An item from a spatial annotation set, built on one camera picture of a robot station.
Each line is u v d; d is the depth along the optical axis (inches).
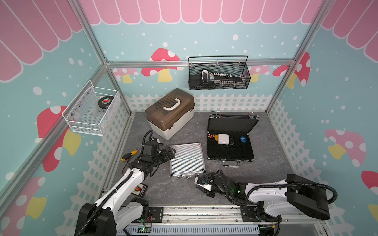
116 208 17.4
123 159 36.1
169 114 39.3
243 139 39.6
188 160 49.1
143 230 28.2
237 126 37.1
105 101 31.2
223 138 39.5
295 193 18.0
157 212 29.4
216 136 40.1
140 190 31.8
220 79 34.4
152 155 25.3
